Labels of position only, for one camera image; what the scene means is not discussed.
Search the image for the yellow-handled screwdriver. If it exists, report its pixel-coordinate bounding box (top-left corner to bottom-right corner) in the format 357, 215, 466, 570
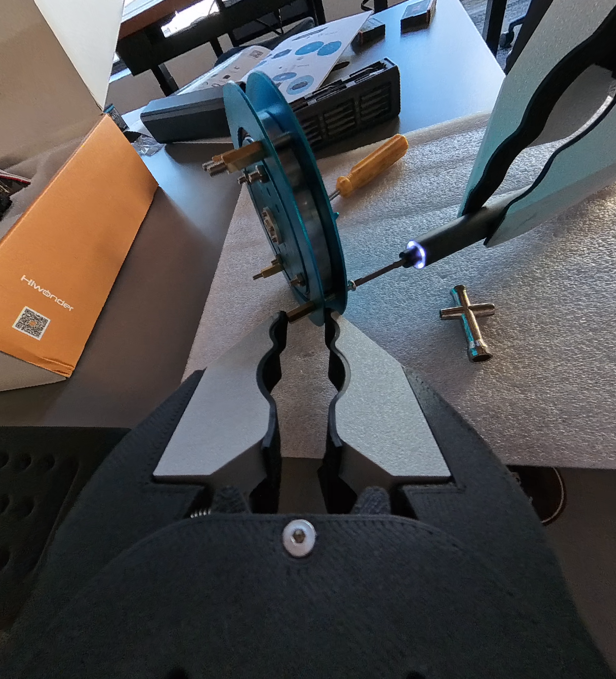
329, 134, 409, 201

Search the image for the orange cardboard box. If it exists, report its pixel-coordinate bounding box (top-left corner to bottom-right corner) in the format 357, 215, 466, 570
0, 0, 160, 396

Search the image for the printed instruction sheet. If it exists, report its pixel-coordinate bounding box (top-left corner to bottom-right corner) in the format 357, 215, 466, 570
197, 11, 375, 99

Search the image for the brown table with black frame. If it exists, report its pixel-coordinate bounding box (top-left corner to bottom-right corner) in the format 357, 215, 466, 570
116, 0, 330, 91

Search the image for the blue round metal turntable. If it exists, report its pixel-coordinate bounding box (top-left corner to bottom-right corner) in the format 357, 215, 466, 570
202, 71, 348, 327

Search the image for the black rectangular case sleeve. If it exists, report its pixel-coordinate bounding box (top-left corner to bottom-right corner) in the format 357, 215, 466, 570
141, 85, 234, 144

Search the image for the black screwdriver bit case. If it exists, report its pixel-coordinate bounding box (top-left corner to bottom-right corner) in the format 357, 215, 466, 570
281, 57, 399, 155

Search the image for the white foam sheet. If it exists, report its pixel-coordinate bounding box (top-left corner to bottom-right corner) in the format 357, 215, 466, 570
181, 109, 616, 473

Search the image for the metal cross wrench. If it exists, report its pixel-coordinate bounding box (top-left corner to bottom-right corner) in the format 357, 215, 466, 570
440, 285, 495, 364

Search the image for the clear plastic bag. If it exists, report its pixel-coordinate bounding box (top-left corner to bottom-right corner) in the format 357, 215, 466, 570
128, 133, 163, 157

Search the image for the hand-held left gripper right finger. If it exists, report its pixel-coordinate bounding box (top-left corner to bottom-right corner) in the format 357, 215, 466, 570
319, 312, 453, 514

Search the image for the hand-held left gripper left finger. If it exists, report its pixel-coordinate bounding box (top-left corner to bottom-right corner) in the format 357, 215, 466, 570
151, 312, 287, 514

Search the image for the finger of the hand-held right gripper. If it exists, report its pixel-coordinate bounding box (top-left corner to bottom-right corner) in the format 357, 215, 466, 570
459, 0, 616, 215
486, 0, 616, 248

